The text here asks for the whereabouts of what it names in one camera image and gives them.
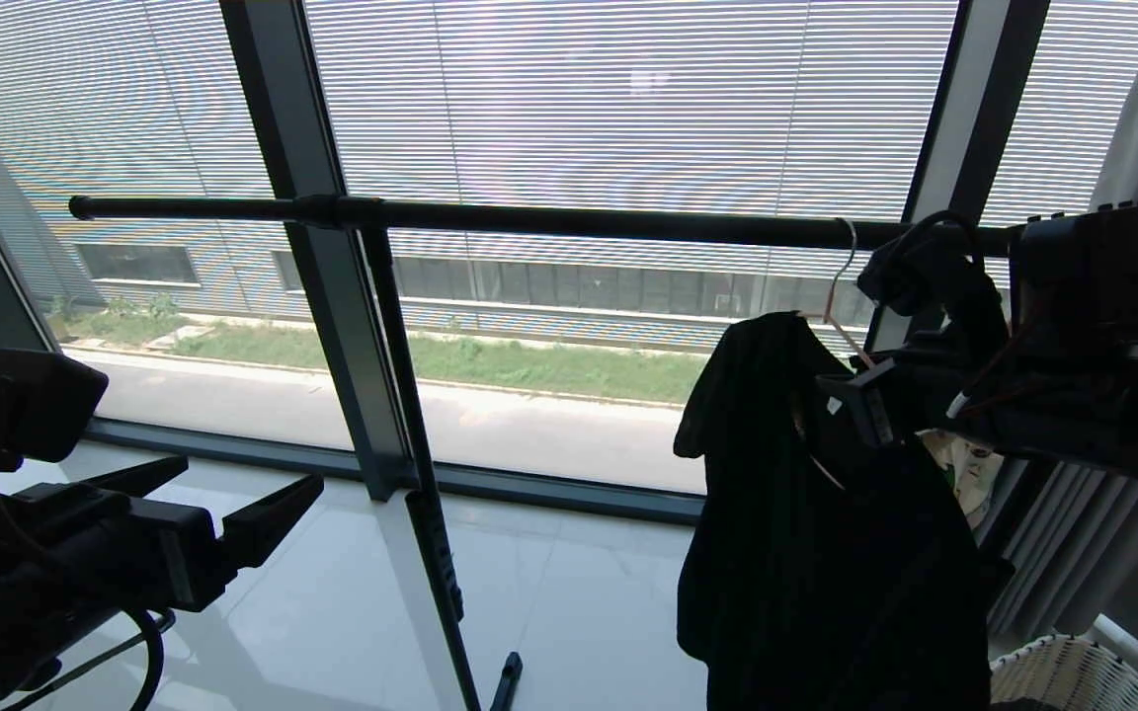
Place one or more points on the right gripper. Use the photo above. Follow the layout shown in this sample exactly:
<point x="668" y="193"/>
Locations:
<point x="875" y="405"/>

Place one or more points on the grey curtain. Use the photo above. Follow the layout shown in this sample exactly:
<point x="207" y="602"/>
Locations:
<point x="1102" y="553"/>

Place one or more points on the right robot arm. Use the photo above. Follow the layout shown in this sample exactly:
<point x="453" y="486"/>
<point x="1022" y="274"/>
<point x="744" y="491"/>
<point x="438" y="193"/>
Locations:
<point x="1093" y="336"/>

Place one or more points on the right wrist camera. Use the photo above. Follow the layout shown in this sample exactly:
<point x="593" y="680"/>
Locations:
<point x="934" y="276"/>

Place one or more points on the black clothes rack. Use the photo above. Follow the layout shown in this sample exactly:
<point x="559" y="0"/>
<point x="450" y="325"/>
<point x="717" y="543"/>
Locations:
<point x="579" y="219"/>

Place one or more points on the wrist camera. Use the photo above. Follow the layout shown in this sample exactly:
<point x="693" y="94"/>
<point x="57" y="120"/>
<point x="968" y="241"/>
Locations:
<point x="934" y="276"/>
<point x="36" y="400"/>

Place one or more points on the cream printed shorts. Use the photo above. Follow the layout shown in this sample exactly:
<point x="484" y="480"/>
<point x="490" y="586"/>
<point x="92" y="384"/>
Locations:
<point x="969" y="474"/>

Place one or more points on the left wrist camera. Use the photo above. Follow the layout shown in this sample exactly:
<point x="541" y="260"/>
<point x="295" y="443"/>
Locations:
<point x="36" y="400"/>

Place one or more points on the window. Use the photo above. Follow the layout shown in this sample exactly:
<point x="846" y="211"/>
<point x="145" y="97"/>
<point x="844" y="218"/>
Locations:
<point x="312" y="148"/>

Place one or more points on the white laundry basket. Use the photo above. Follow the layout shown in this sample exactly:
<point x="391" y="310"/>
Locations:
<point x="1073" y="676"/>

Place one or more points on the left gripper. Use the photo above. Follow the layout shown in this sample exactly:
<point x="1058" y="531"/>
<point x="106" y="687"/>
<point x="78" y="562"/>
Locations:
<point x="124" y="553"/>

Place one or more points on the black garment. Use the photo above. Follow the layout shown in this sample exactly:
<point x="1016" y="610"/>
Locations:
<point x="806" y="573"/>

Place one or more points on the pink clothes hanger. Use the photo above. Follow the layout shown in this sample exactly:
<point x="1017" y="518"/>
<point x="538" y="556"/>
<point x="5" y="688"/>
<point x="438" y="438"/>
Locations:
<point x="841" y="296"/>

